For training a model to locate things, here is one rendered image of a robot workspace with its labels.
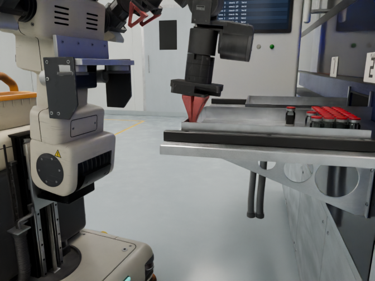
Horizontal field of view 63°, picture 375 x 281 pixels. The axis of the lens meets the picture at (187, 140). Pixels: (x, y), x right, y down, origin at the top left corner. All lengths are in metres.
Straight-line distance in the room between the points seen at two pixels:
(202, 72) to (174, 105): 5.72
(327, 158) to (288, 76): 1.02
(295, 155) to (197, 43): 0.28
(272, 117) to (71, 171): 0.58
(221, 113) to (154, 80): 5.59
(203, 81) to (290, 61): 0.96
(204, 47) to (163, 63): 5.74
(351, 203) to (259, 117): 0.31
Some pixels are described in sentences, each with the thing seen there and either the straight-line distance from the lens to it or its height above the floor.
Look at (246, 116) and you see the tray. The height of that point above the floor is 0.89.
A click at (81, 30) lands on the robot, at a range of 1.01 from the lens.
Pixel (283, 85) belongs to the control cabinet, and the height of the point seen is 0.93.
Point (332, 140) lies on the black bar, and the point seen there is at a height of 0.90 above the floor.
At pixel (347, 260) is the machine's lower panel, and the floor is 0.58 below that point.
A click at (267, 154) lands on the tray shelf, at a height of 0.87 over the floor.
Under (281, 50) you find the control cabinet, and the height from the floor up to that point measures 1.09.
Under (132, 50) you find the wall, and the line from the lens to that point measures 6.59.
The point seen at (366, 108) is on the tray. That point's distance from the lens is 0.97.
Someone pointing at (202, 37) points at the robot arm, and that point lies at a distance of 0.62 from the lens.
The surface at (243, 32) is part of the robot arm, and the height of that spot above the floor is 1.08.
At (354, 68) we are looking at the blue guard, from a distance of 0.87.
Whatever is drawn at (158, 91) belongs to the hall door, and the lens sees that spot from 6.41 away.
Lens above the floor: 1.02
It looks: 14 degrees down
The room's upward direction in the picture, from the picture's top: straight up
